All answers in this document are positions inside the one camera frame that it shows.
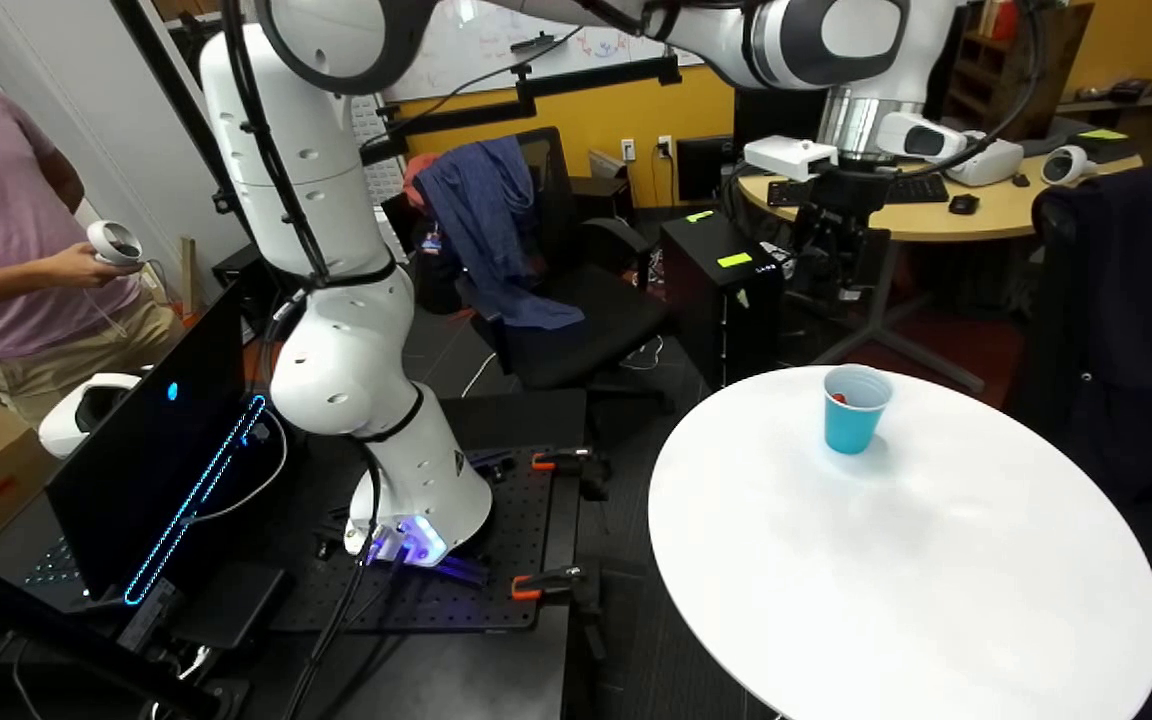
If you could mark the blue paper cup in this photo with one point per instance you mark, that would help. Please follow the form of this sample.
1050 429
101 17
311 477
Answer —
852 426

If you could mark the black office chair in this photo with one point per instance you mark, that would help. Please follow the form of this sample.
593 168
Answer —
593 267

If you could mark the black computer mouse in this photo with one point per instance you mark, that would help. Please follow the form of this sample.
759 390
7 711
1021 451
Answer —
962 204

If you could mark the black laptop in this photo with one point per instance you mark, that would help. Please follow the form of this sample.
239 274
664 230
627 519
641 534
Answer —
184 442

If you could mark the black keyboard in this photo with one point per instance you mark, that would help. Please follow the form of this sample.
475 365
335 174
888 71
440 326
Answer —
908 189

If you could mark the black computer tower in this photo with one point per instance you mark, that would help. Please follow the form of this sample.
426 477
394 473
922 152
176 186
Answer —
722 295

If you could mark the dark chair right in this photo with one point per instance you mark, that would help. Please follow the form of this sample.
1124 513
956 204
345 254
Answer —
1084 379

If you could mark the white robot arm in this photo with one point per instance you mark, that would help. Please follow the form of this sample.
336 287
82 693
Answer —
273 76

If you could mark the person in pink shirt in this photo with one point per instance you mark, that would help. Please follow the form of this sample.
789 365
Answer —
60 308

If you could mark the white VR controller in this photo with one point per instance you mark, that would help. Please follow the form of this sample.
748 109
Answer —
114 247

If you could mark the orange handled clamp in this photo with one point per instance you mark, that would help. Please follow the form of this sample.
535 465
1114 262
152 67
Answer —
541 584
557 461

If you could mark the blue cloth on chair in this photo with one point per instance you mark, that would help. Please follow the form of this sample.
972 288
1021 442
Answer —
486 204

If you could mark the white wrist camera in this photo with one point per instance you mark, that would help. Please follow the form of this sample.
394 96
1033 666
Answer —
789 157

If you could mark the round wooden desk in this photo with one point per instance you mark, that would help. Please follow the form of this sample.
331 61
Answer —
1007 215

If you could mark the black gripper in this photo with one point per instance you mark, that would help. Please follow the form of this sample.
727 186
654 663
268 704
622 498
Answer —
833 241

